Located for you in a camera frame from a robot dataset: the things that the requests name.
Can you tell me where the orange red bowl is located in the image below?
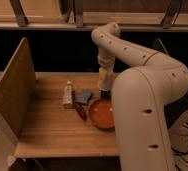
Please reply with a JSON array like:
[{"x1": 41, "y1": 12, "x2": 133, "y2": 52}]
[{"x1": 88, "y1": 99, "x2": 114, "y2": 130}]

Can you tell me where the left wooden side panel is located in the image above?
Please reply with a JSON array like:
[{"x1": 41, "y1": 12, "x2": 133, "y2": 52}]
[{"x1": 0, "y1": 38, "x2": 36, "y2": 144}]

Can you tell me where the right dark side panel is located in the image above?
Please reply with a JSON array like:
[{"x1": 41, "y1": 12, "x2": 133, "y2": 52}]
[{"x1": 152, "y1": 38, "x2": 171, "y2": 60}]

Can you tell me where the white glue bottle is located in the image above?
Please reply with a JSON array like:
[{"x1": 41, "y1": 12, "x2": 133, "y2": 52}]
[{"x1": 63, "y1": 81, "x2": 73, "y2": 108}]

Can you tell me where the wooden shelf rail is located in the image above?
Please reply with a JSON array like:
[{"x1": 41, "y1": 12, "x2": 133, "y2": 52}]
[{"x1": 0, "y1": 0, "x2": 188, "y2": 32}]

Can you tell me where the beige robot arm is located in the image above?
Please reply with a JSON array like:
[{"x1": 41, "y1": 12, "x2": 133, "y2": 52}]
[{"x1": 91, "y1": 23, "x2": 188, "y2": 171}]

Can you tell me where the black cylindrical can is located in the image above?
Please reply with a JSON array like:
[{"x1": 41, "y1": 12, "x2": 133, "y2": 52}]
[{"x1": 100, "y1": 90, "x2": 111, "y2": 99}]

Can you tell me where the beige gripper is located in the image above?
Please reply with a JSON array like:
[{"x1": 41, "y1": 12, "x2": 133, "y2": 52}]
[{"x1": 98, "y1": 67, "x2": 113, "y2": 91}]

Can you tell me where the blue eraser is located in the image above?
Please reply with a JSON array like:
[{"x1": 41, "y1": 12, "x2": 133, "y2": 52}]
[{"x1": 75, "y1": 90, "x2": 92, "y2": 105}]

